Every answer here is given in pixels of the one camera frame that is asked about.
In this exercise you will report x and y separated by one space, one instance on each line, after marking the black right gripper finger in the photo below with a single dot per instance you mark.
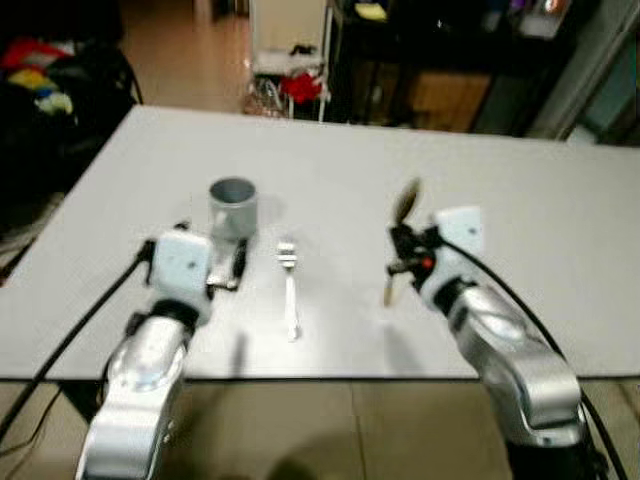
402 238
397 267

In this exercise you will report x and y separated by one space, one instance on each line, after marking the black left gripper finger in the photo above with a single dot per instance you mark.
240 262

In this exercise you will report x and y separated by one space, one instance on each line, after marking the brown wooden spoon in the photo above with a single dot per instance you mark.
408 200

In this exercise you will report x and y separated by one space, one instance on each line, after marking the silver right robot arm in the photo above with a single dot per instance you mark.
510 360

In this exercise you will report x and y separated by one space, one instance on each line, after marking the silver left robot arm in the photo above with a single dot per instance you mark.
140 380

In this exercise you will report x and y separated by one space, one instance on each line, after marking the grey ceramic mug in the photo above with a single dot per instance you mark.
233 215

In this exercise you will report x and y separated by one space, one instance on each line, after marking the silver metal fork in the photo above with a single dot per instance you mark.
289 300

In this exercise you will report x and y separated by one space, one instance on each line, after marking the brown cardboard box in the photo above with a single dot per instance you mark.
450 100

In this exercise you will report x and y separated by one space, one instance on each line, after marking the red item in cart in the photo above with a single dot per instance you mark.
301 88

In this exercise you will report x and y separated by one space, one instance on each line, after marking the black shelf unit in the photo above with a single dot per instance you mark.
520 60

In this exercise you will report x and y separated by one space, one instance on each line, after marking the white cart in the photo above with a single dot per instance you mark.
290 40

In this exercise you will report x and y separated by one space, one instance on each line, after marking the yellow item on shelf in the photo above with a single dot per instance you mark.
370 11

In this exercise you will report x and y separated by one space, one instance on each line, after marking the red plush toy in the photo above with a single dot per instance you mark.
30 52

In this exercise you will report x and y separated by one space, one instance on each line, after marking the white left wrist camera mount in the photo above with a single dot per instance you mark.
180 265

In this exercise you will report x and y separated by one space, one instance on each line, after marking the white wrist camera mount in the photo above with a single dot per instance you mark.
180 265
460 235

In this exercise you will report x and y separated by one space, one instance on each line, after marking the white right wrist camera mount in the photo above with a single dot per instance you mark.
460 235

